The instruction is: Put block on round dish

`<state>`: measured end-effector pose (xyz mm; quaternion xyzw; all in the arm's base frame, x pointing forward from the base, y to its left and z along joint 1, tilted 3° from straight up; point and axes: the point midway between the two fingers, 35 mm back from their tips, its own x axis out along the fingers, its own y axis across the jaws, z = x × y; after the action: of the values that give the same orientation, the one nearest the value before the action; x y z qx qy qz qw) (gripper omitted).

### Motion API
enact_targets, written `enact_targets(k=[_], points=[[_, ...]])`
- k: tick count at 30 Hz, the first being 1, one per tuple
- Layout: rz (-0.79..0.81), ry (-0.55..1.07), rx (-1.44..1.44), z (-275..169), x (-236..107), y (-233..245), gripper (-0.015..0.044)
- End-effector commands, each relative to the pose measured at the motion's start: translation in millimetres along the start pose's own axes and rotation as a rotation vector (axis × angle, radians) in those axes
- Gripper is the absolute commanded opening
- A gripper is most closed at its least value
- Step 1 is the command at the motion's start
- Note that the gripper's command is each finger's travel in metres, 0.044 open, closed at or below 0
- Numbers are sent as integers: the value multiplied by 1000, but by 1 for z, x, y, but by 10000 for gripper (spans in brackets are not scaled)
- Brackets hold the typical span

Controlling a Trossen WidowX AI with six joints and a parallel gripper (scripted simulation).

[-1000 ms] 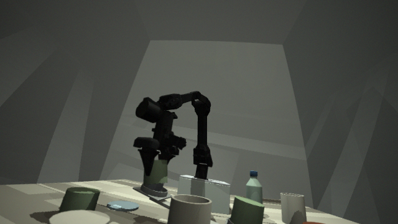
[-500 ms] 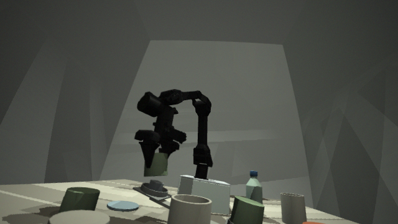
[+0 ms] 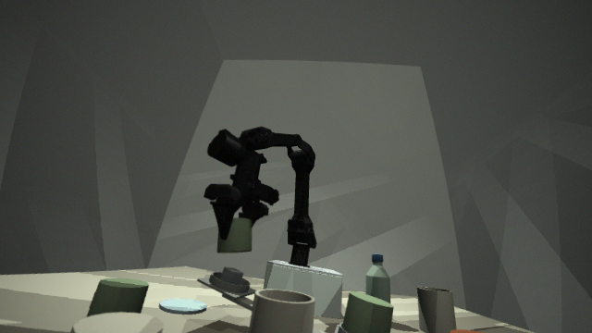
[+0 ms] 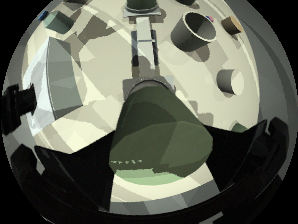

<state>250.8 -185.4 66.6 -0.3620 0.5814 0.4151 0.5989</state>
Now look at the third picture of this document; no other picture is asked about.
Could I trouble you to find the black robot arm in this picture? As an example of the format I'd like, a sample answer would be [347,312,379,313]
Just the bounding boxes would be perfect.
[208,126,317,268]

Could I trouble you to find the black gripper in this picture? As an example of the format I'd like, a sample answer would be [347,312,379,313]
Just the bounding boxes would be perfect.
[203,169,269,240]

